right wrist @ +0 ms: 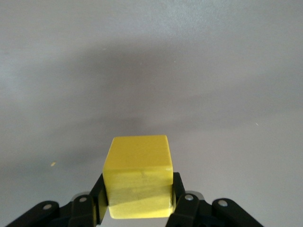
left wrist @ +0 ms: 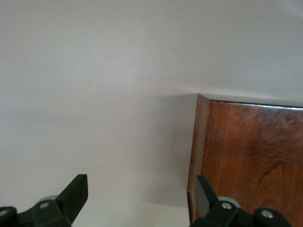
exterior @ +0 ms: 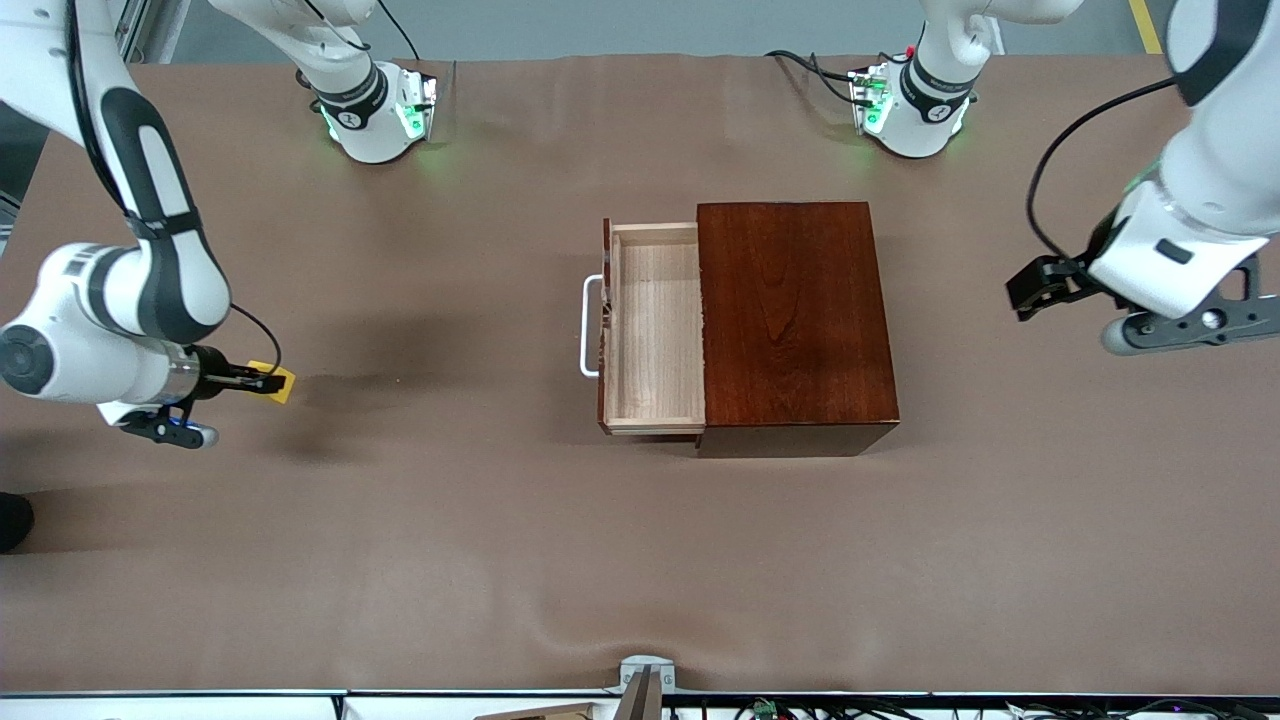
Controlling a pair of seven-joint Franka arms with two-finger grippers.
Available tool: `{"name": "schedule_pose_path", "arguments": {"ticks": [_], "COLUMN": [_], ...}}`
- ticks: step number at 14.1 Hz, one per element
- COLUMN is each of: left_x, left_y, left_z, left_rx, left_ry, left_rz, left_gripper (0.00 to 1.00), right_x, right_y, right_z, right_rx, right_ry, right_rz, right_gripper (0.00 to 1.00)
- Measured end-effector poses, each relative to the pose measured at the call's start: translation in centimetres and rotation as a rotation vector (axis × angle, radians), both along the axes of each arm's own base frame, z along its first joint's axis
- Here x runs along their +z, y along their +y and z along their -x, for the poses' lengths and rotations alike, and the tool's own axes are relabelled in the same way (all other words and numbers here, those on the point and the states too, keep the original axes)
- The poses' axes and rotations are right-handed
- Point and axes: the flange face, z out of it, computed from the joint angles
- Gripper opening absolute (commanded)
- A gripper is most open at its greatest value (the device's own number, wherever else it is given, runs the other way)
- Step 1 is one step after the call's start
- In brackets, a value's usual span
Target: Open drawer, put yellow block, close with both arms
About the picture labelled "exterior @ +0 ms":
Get yellow block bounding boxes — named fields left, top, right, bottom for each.
left=248, top=360, right=297, bottom=405

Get grey metal table clamp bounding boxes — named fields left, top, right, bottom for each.
left=605, top=655, right=678, bottom=720

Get aluminium frame profiles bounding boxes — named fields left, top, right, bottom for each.
left=115, top=0, right=151, bottom=63

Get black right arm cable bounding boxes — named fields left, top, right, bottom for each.
left=62, top=0, right=284, bottom=373

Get black round object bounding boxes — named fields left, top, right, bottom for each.
left=0, top=492, right=35, bottom=554

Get wooden drawer with white handle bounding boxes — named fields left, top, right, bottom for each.
left=581, top=218, right=708, bottom=438

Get black base cable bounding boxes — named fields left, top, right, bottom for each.
left=765, top=50, right=861, bottom=81
left=375, top=0, right=421, bottom=61
left=805, top=52, right=866, bottom=106

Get dark brown wooden cabinet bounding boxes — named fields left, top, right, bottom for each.
left=695, top=201, right=900, bottom=459

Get yellow floor tape strip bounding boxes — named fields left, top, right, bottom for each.
left=1128, top=0, right=1167, bottom=54

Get tangled black cables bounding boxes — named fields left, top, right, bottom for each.
left=668, top=697, right=1280, bottom=720

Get brown table cover sheet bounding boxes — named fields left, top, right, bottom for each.
left=0, top=52, right=1280, bottom=696

